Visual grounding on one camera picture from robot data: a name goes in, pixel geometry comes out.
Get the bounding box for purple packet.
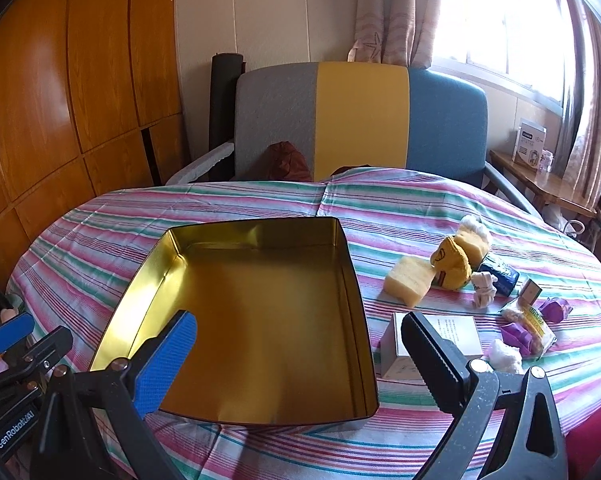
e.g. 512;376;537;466
500;322;543;356
539;297;573;322

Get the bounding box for cream paper carton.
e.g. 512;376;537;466
379;312;483;380

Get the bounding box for white knotted cloth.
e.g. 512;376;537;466
470;271;498;311

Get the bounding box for black rolled mat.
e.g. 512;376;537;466
209;52;244;156

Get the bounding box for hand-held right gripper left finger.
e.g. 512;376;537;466
30;310;198;480

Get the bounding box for wooden side table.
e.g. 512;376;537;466
489;149;598;218

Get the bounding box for person's red clothing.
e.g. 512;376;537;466
563;395;601;480

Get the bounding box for blue tissue pack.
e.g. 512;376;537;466
479;254;521;295

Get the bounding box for window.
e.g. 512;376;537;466
430;0;581;111

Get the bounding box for white printed carton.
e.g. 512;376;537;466
511;119;547;167

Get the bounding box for white plastic bag ball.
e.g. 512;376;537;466
487;338;524;375
459;214;492;241

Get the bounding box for green label snack packet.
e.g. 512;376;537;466
499;297;557;360

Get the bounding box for yellow plush toy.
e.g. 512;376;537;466
429;236;473;291

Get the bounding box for small green white box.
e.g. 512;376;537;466
517;279;542;306

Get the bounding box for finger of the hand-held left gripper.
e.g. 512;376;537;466
0;312;34;357
0;326;74;396

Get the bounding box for grey yellow blue armchair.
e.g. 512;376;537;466
165;61;543;221

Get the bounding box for dark red cushion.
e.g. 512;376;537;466
266;141;313;182

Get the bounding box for pink patterned curtain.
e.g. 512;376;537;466
353;0;443;67

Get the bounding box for gold tin box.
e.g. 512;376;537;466
89;216;379;433

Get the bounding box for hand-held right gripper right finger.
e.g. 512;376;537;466
401;311;568;480

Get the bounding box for yellow sponge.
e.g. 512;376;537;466
383;255;437;307
454;229;492;266

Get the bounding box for striped beige curtain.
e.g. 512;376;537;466
555;0;601;206

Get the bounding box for striped tablecloth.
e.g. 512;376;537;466
5;167;601;480

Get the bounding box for wooden wardrobe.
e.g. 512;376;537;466
0;0;188;281

